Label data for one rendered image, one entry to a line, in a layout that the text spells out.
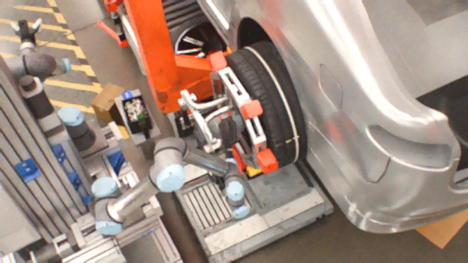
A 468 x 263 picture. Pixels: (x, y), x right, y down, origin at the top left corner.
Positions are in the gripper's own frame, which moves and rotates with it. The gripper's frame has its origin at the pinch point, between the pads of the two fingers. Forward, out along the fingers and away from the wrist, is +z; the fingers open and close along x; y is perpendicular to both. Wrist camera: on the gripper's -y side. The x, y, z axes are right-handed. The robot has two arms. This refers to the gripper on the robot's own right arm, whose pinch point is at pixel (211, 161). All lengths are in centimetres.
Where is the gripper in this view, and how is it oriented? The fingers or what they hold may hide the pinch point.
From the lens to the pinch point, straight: 281.6
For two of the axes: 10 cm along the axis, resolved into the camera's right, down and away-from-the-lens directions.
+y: -0.7, -6.0, -8.0
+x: -8.9, 3.9, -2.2
